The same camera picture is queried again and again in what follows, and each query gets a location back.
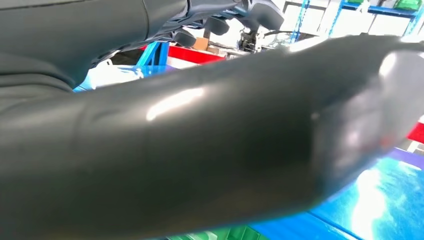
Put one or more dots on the blue metal shelf rack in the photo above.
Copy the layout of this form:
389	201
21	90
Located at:
324	225

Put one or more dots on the red barrier belt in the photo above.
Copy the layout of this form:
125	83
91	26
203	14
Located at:
195	54

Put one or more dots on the brown cardboard box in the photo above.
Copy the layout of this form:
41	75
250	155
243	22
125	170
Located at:
200	43

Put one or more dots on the black white machine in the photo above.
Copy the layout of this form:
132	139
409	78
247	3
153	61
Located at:
250	41

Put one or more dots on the green plastic crate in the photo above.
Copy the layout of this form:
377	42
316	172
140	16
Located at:
238	233

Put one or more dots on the blue background rack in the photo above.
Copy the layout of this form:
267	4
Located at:
381	10

